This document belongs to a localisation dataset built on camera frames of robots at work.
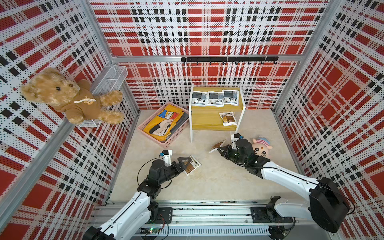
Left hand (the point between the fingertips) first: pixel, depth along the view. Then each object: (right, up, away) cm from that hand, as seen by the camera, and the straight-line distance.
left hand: (190, 161), depth 80 cm
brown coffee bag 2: (0, -4, +9) cm, 10 cm away
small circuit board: (-16, -30, -11) cm, 36 cm away
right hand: (+16, +7, +1) cm, 17 cm away
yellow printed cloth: (-21, +19, +22) cm, 36 cm away
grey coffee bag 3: (+14, +34, -1) cm, 37 cm away
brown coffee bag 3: (+23, +24, +12) cm, 36 cm away
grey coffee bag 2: (+5, +34, 0) cm, 35 cm away
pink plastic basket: (-7, +22, +23) cm, 33 cm away
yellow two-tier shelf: (+11, +24, +15) cm, 30 cm away
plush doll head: (+43, +7, +9) cm, 44 cm away
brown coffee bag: (+14, +7, +5) cm, 17 cm away
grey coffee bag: (+23, +35, 0) cm, 42 cm away
